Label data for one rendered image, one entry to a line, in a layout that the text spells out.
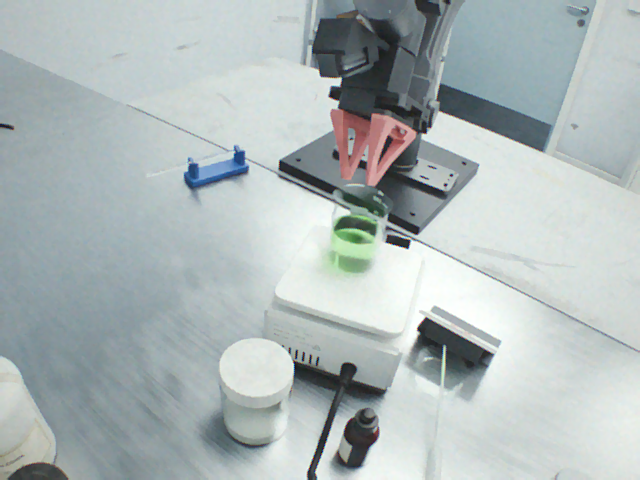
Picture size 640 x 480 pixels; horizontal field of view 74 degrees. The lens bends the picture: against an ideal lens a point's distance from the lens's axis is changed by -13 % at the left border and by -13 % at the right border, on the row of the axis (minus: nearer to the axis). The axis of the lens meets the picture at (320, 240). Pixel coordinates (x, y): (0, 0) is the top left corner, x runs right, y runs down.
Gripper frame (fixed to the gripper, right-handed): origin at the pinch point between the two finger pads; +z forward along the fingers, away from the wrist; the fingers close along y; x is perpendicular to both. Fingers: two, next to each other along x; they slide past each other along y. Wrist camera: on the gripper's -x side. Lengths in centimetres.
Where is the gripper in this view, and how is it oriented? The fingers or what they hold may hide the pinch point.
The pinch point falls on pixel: (359, 175)
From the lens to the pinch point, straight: 55.1
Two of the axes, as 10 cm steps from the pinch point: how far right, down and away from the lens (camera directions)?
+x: 6.2, 0.7, 7.8
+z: -2.6, 9.6, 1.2
